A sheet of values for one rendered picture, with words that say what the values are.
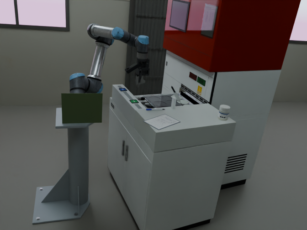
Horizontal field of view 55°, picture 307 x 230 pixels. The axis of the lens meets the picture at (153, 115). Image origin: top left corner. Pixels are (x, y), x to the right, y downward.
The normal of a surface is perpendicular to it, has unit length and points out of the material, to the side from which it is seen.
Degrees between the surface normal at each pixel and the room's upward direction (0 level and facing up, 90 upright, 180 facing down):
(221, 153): 90
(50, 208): 0
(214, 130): 90
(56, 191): 90
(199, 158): 90
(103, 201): 0
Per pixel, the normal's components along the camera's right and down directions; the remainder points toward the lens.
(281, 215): 0.10, -0.91
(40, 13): 0.26, 0.43
